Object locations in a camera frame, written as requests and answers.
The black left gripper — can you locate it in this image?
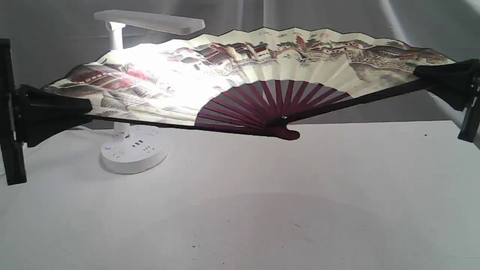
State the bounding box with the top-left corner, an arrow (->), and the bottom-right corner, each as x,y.
0,38 -> 93,186

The white lamp power cable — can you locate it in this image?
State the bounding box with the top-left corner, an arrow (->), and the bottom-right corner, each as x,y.
0,126 -> 98,177

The white desk lamp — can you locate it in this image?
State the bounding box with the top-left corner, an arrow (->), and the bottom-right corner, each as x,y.
94,10 -> 206,174

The painted paper folding fan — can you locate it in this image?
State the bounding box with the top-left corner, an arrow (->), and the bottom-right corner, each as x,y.
43,28 -> 454,140

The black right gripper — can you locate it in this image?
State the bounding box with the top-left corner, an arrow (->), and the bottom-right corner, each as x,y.
413,59 -> 480,143

